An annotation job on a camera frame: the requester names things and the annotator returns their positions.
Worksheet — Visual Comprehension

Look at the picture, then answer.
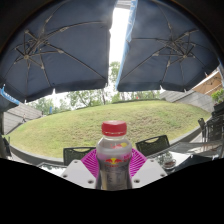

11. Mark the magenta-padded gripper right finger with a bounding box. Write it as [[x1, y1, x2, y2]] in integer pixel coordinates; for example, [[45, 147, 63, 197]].
[[127, 147, 168, 190]]

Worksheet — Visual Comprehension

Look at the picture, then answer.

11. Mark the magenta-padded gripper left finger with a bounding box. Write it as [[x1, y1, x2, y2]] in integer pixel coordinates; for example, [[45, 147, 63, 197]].
[[59, 148, 98, 190]]

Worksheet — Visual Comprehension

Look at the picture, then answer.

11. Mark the clear red-capped drink bottle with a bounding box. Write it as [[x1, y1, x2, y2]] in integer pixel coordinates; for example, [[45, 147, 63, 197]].
[[95, 119, 133, 191]]

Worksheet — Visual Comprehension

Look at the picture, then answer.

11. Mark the black mesh patio chair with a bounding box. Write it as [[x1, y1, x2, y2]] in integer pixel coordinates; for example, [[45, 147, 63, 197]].
[[135, 134, 171, 158], [62, 146, 97, 167]]

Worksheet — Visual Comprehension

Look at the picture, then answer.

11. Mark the small dark ashtray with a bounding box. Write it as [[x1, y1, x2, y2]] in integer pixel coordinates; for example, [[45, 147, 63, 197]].
[[161, 157, 177, 170]]

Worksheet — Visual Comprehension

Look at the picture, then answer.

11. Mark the grey slatted metal table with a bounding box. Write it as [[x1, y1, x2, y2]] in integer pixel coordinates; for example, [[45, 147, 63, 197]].
[[148, 139, 224, 160]]

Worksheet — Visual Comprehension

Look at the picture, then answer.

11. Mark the group of black chairs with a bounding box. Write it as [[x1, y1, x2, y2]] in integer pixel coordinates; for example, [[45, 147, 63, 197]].
[[197, 113, 224, 144]]

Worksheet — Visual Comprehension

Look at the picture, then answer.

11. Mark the blue parasol with white print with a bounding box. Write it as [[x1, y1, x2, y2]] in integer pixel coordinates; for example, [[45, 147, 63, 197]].
[[0, 84, 20, 106]]

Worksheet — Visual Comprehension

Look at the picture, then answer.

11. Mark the beige parasol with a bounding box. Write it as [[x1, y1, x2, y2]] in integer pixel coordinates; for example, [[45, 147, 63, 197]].
[[192, 69, 224, 96]]

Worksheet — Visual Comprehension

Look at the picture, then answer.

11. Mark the large dark blue parasol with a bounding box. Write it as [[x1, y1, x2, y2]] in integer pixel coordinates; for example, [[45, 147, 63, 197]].
[[115, 0, 222, 93], [0, 0, 118, 104]]

